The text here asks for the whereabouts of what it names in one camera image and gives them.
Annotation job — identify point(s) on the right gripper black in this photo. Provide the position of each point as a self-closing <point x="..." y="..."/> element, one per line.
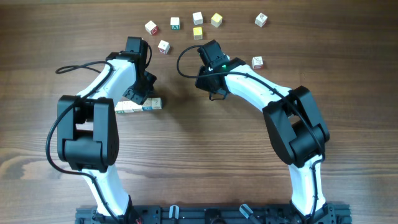
<point x="201" y="84"/>

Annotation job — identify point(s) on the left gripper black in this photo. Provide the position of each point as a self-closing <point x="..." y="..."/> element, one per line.
<point x="138" y="98"/>

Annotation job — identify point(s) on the block with seven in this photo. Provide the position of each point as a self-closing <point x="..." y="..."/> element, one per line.
<point x="147" y="105"/>

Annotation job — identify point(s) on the block with number eight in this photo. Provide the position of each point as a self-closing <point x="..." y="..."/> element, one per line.
<point x="156" y="103"/>

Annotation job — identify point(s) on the block with J and A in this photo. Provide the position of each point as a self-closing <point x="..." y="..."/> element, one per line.
<point x="119" y="108"/>

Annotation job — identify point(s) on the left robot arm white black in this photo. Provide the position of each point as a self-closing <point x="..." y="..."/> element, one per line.
<point x="87" y="132"/>

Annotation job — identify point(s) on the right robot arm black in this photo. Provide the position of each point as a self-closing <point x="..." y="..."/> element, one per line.
<point x="296" y="129"/>

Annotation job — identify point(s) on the block with red I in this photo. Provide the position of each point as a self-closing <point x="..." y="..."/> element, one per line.
<point x="257" y="62"/>

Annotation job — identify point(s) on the block red W side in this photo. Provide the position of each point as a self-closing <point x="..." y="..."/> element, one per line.
<point x="164" y="47"/>

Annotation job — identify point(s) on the yellow block lower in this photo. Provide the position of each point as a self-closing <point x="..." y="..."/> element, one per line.
<point x="197" y="33"/>

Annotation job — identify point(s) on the yellow block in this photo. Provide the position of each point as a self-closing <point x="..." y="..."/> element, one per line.
<point x="216" y="20"/>
<point x="197" y="33"/>

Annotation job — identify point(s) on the yellow top block upper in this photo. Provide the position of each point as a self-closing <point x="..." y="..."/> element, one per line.
<point x="216" y="20"/>

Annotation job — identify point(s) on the block with red M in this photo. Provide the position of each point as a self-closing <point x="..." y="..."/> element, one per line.
<point x="151" y="28"/>

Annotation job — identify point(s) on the white block top row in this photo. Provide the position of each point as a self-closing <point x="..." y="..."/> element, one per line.
<point x="197" y="18"/>

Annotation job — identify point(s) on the block with green A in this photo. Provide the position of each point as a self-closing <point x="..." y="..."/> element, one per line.
<point x="175" y="23"/>

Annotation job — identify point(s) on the white block far right top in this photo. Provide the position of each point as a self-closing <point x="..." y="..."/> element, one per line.
<point x="261" y="19"/>

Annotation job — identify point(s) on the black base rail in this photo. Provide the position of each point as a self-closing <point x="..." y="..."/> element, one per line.
<point x="280" y="213"/>

